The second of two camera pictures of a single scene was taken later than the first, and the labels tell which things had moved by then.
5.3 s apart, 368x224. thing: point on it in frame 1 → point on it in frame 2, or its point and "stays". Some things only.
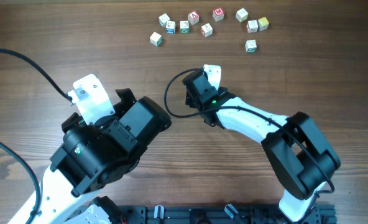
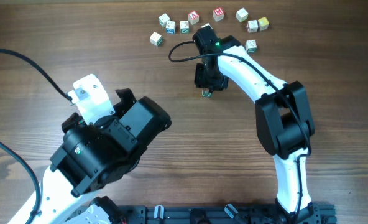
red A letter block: x=193 y=17 stays
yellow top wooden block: x=263 y=23 stays
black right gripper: x=191 y=102 → x=200 y=83
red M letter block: x=218 y=14 stays
